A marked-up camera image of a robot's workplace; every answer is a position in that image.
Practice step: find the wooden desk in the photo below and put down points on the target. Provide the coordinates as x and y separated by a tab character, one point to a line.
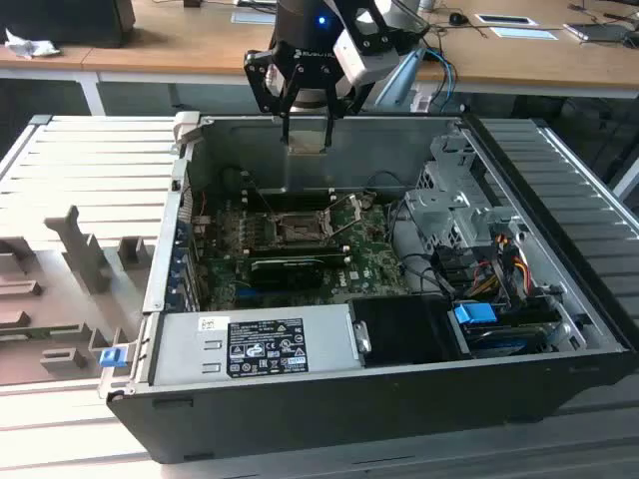
199	40

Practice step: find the silver power supply unit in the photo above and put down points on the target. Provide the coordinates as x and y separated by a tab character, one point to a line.
190	349

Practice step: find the black camera bracket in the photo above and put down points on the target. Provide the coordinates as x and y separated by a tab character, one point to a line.
382	40

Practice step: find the white plastic holder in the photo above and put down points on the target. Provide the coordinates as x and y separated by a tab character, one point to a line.
422	102

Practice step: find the silver coin battery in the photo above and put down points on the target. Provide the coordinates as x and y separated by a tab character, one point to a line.
367	202

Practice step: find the hard disk in blue carrier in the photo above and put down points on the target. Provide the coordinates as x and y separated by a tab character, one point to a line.
474	314

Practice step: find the black computer mouse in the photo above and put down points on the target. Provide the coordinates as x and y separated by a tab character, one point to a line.
457	18

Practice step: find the thin metal locking lever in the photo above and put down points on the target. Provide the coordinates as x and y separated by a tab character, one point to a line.
262	195

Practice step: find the black graphics card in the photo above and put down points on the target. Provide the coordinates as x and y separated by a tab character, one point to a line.
284	274

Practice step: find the green motherboard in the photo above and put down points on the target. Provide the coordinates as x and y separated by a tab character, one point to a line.
369	269

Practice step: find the grey metal drive cage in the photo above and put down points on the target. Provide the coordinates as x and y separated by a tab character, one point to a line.
439	209

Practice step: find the black box on desk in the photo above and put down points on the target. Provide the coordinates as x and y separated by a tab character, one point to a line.
65	20

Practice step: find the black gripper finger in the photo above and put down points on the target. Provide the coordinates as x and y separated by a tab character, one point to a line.
253	82
328	132

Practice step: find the crumpled white paper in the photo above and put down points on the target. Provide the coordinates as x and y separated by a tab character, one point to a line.
30	46

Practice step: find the dark grey laptop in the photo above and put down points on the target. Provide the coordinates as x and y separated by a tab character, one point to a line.
599	32

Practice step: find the grey parts rack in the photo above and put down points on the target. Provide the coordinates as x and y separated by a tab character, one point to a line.
60	299

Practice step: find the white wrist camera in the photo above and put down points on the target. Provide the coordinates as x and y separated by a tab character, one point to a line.
367	62

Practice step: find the CPU socket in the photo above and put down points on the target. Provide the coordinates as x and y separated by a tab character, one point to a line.
297	227

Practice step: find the black open PC case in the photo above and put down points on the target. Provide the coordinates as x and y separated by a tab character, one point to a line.
349	424

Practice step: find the blue case latch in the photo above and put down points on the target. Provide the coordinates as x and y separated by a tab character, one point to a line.
111	358

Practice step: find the silver CPU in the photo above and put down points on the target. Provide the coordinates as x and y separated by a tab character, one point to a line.
307	142

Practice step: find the blue expansion slot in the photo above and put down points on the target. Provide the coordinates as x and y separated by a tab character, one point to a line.
254	293

